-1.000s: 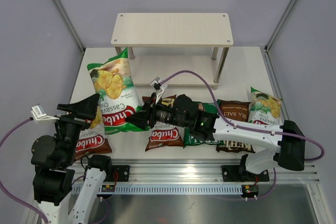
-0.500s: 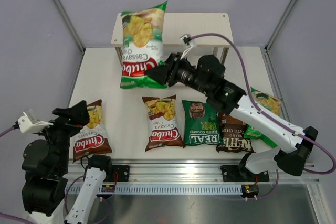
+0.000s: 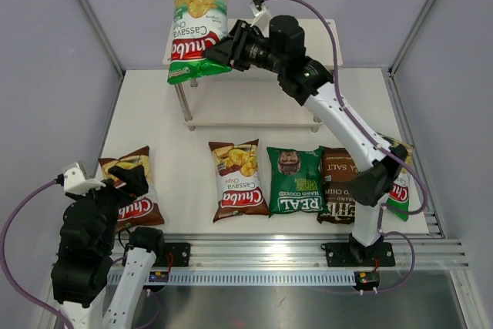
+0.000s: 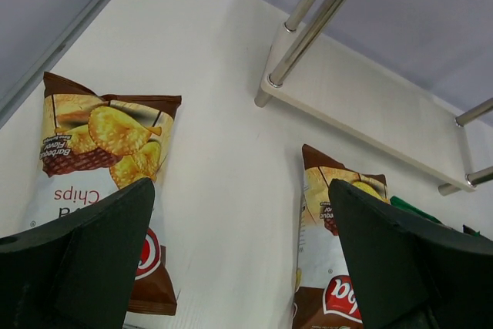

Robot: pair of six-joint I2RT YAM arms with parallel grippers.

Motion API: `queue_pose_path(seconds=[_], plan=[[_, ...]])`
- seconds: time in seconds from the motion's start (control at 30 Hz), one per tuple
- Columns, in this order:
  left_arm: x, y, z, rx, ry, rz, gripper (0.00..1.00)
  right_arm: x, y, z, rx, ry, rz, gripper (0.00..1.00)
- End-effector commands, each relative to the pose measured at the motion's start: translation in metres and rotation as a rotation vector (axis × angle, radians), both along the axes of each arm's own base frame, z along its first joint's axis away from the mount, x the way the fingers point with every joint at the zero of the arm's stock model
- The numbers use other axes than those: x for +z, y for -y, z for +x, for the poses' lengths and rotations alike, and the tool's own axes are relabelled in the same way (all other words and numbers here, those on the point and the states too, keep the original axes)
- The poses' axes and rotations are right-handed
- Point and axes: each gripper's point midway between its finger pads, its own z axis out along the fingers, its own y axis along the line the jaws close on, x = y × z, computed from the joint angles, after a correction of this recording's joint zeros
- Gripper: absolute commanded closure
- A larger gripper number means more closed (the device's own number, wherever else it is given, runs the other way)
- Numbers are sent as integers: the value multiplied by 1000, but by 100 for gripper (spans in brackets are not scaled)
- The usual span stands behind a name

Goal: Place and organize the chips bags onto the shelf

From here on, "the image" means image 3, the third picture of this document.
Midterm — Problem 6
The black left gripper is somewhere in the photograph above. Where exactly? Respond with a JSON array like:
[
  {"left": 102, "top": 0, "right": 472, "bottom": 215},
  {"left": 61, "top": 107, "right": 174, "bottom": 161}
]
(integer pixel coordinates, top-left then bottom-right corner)
[{"left": 67, "top": 163, "right": 148, "bottom": 251}]

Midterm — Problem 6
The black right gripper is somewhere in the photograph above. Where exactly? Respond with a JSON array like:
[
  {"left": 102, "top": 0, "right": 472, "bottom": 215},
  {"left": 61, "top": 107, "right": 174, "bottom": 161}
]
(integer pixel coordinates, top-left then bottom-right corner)
[{"left": 202, "top": 20, "right": 286, "bottom": 76}]

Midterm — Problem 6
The green Chuba cassava chips bag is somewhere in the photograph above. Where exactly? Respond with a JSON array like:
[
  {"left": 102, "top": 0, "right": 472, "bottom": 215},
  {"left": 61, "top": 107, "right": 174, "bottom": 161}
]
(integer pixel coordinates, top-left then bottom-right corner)
[{"left": 167, "top": 0, "right": 231, "bottom": 85}]

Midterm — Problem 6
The green REAL chips bag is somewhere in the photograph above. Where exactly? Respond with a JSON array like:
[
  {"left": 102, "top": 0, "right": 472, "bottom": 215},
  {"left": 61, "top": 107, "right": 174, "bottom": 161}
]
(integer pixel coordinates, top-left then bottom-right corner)
[{"left": 267, "top": 146, "right": 328, "bottom": 215}]

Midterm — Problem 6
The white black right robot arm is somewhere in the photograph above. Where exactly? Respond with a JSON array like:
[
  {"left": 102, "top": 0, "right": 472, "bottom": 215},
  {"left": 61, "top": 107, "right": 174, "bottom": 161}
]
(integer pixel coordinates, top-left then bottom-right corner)
[{"left": 204, "top": 15, "right": 407, "bottom": 266}]

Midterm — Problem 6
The two-tier beige wooden shelf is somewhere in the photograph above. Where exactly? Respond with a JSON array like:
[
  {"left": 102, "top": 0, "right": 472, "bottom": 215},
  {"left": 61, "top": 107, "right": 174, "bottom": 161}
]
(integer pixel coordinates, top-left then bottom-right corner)
[{"left": 182, "top": 19, "right": 334, "bottom": 132}]

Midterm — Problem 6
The brown Chuba barbeque bag left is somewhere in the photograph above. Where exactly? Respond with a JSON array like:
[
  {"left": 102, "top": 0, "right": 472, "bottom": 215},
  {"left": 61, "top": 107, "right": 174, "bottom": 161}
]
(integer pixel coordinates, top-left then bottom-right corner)
[{"left": 98, "top": 146, "right": 166, "bottom": 234}]

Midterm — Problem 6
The brown chuba barbeque bag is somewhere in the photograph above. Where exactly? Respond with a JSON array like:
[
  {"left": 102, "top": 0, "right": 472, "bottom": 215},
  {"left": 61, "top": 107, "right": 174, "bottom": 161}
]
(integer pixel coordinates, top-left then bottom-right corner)
[
  {"left": 98, "top": 146, "right": 166, "bottom": 234},
  {"left": 209, "top": 139, "right": 270, "bottom": 223}
]

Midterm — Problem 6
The brown Chuba barbeque bag centre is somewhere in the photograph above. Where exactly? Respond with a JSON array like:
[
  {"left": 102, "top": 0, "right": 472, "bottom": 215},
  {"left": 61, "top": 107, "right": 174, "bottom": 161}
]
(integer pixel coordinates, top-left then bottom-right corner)
[{"left": 209, "top": 139, "right": 270, "bottom": 223}]

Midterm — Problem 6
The brown Kettle sea salt bag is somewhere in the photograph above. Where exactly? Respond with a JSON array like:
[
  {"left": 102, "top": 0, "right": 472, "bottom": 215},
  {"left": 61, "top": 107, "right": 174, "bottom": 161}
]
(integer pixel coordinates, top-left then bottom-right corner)
[{"left": 317, "top": 147, "right": 358, "bottom": 225}]

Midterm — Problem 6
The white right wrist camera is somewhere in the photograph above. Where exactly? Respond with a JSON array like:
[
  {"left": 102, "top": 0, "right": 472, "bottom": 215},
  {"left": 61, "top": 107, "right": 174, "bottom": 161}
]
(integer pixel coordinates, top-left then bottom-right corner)
[{"left": 250, "top": 0, "right": 272, "bottom": 30}]

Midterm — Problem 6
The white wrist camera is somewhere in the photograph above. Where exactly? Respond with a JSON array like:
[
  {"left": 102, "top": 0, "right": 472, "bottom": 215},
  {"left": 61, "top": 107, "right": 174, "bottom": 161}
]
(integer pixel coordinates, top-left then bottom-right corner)
[
  {"left": 250, "top": 0, "right": 272, "bottom": 30},
  {"left": 62, "top": 161, "right": 106, "bottom": 196}
]

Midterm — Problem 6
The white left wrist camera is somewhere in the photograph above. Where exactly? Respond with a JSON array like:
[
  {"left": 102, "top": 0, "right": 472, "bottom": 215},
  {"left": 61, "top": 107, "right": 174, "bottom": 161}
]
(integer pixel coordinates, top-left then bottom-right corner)
[{"left": 62, "top": 161, "right": 106, "bottom": 196}]

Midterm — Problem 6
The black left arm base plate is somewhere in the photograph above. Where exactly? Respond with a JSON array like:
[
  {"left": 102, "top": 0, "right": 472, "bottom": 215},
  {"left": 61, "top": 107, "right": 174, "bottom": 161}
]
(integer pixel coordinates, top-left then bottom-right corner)
[{"left": 122, "top": 242, "right": 193, "bottom": 268}]

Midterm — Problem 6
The white slotted cable duct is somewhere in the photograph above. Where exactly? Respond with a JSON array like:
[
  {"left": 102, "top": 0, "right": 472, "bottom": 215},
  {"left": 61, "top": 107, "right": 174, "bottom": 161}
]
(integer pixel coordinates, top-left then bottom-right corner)
[{"left": 106, "top": 269, "right": 359, "bottom": 286}]

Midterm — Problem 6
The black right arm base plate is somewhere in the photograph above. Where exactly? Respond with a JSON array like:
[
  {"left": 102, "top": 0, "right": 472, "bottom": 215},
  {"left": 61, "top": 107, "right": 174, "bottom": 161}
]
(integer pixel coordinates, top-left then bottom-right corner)
[{"left": 320, "top": 242, "right": 396, "bottom": 267}]

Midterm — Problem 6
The aluminium mounting rail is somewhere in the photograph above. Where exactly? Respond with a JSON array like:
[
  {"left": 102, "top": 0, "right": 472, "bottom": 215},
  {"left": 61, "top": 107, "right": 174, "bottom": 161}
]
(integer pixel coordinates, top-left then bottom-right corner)
[{"left": 49, "top": 209, "right": 471, "bottom": 272}]

